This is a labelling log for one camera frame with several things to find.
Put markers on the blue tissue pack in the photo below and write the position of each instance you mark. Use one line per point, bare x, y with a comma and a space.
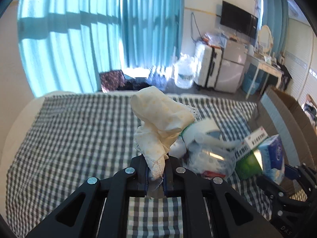
273, 156

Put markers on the teal window curtain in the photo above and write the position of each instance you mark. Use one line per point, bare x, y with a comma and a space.
151, 24
69, 42

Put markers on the dark polka dot bag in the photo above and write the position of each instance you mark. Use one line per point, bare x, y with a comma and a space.
111, 80

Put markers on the black wall television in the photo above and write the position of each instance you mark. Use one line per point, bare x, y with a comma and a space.
237, 19

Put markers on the large clear water jug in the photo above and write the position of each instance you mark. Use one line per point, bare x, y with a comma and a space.
184, 72

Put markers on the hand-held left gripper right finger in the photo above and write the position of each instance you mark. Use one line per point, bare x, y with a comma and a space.
166, 181

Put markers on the white hard-shell suitcase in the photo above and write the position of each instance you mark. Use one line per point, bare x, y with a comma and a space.
206, 64

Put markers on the white dressing table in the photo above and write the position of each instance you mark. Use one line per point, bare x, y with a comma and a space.
266, 68

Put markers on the grey white checked blanket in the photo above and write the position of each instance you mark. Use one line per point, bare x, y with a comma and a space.
74, 133

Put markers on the wooden chair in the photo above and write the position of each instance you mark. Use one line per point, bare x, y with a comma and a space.
309, 98

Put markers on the plastic bags on suitcase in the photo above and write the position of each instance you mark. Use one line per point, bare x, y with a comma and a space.
214, 39

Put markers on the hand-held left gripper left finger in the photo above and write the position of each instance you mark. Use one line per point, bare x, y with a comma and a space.
142, 178

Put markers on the blue plastic basket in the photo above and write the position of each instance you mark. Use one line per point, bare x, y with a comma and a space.
250, 85

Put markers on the white roll with green band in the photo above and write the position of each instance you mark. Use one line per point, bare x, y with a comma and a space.
203, 130

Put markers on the brown cardboard box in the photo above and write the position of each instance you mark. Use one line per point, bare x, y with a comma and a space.
297, 119

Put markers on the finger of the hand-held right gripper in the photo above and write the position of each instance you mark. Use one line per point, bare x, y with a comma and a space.
294, 171
270, 186

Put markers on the clear plastic bag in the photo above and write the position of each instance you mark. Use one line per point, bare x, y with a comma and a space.
213, 158

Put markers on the black bag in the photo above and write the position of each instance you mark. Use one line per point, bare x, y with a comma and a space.
284, 70

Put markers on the green white medicine box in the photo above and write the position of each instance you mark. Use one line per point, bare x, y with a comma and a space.
249, 163

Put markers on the pack of water bottles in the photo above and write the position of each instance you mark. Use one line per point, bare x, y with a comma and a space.
159, 78

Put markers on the white sliding wardrobe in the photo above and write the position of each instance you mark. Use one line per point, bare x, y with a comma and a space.
301, 62

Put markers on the cream lace-edged cloth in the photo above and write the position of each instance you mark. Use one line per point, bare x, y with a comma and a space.
158, 114

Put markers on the teal curtain beside wardrobe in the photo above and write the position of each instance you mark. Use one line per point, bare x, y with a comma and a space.
272, 17

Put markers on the clothes pile on chair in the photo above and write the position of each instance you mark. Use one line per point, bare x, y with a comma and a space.
310, 110

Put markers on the white oval mirror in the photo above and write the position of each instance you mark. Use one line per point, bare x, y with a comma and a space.
265, 38

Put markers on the silver mini fridge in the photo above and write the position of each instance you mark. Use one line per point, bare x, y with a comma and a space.
231, 67

